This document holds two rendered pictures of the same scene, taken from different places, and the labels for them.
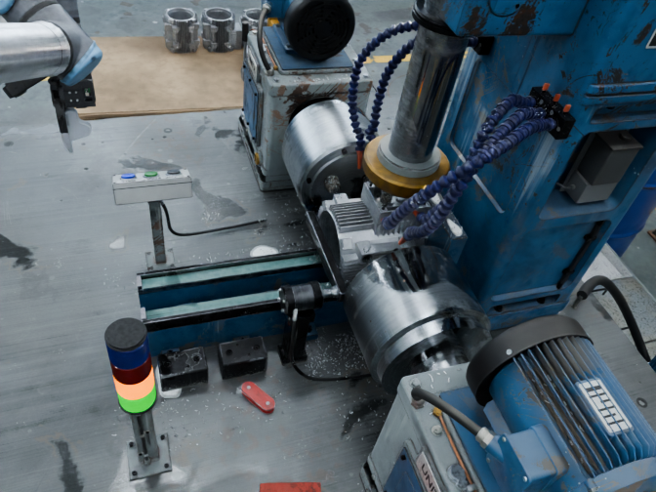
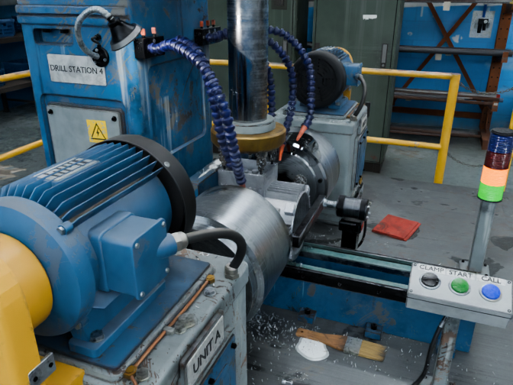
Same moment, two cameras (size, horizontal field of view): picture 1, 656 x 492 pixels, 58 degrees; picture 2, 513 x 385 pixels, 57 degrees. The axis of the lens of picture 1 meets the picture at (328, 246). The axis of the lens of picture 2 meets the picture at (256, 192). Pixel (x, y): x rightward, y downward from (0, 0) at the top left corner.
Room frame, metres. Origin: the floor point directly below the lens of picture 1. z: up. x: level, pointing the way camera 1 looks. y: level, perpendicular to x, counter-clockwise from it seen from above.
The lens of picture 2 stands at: (1.75, 0.69, 1.55)
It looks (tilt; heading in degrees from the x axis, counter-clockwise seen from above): 23 degrees down; 227
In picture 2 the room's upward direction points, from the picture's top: straight up
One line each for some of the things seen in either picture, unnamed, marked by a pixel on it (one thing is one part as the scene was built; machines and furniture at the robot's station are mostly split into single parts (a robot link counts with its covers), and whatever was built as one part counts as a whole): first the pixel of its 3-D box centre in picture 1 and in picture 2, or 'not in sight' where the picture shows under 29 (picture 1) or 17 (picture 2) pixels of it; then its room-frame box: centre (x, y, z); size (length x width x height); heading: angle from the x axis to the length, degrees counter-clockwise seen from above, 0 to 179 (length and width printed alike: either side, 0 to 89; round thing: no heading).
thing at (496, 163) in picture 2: (131, 360); (498, 158); (0.48, 0.27, 1.14); 0.06 x 0.06 x 0.04
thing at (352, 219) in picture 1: (369, 238); (262, 216); (0.98, -0.09, 1.01); 0.20 x 0.19 x 0.19; 115
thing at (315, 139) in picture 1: (330, 148); (208, 268); (1.26, 0.04, 1.04); 0.37 x 0.25 x 0.25; 25
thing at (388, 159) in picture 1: (419, 118); (248, 85); (1.00, -0.13, 1.34); 0.18 x 0.18 x 0.48
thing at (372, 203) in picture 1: (393, 206); (248, 179); (1.00, -0.13, 1.11); 0.12 x 0.11 x 0.07; 115
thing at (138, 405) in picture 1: (137, 390); (491, 190); (0.48, 0.27, 1.05); 0.06 x 0.06 x 0.04
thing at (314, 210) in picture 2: (324, 254); (311, 219); (0.91, 0.00, 1.01); 0.26 x 0.04 x 0.03; 26
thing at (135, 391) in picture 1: (134, 376); (494, 174); (0.48, 0.27, 1.10); 0.06 x 0.06 x 0.04
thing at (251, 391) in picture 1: (258, 397); not in sight; (0.65, 0.09, 0.81); 0.09 x 0.03 x 0.02; 59
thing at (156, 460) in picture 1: (139, 403); (488, 205); (0.48, 0.27, 1.01); 0.08 x 0.08 x 0.42; 25
